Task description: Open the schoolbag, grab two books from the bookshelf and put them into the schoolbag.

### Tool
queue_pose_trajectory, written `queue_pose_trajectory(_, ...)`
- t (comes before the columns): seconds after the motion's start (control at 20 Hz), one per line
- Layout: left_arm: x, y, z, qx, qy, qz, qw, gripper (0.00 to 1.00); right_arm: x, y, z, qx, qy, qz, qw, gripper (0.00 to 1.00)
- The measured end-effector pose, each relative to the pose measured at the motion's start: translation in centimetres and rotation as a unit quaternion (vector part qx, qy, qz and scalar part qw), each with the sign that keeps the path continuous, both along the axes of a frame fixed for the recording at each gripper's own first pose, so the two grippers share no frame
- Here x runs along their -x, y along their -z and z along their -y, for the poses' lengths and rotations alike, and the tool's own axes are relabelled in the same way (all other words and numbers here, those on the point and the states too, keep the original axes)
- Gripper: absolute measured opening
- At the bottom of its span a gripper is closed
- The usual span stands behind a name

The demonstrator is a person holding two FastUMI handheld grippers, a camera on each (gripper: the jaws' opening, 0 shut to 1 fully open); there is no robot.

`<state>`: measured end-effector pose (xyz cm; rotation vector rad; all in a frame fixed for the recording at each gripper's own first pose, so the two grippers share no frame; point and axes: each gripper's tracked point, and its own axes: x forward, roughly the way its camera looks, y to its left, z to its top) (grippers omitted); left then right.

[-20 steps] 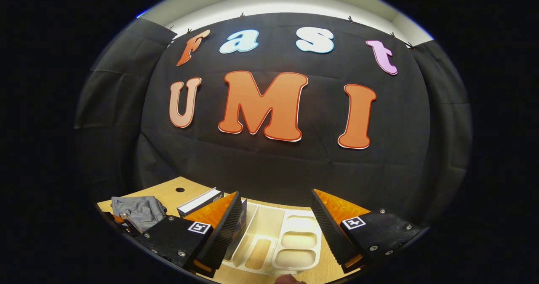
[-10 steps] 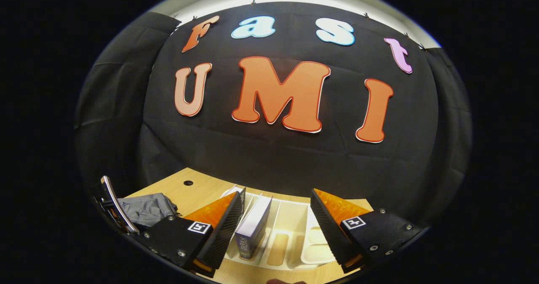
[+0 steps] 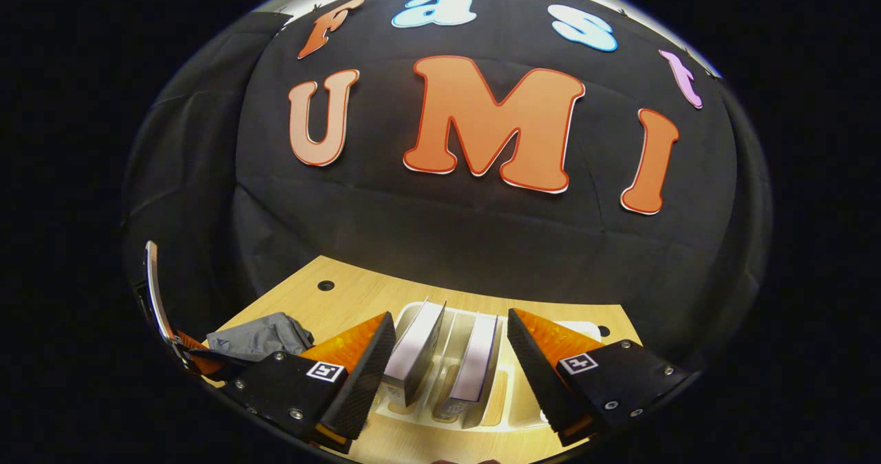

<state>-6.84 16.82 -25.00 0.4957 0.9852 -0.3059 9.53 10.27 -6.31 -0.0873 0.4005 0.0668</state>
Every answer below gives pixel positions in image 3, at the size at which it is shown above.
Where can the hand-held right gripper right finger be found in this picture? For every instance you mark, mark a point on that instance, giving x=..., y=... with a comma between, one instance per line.
x=544, y=374

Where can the grey schoolbag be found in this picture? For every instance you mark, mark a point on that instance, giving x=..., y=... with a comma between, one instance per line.
x=268, y=333

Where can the white bookshelf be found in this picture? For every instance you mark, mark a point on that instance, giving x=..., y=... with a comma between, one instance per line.
x=456, y=333

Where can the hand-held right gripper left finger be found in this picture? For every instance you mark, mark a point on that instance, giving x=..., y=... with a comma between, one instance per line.
x=358, y=388

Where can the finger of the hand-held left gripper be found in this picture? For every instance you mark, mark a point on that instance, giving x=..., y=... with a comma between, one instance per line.
x=191, y=359

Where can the grey portrait cover book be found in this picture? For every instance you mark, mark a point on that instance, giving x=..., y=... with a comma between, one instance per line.
x=416, y=340

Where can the blue cover book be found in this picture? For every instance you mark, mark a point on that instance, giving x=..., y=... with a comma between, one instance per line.
x=475, y=364

